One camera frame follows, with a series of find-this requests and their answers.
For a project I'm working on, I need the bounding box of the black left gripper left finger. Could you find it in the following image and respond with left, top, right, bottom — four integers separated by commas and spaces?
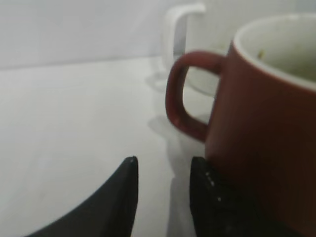
31, 156, 138, 237

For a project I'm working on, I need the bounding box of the red ceramic mug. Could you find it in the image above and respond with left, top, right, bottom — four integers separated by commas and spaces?
165, 13, 316, 237

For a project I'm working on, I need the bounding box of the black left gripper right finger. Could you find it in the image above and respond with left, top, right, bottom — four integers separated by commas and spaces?
190, 157, 294, 237

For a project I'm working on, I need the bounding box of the white ceramic mug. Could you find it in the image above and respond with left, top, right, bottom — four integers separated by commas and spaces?
161, 2, 229, 94

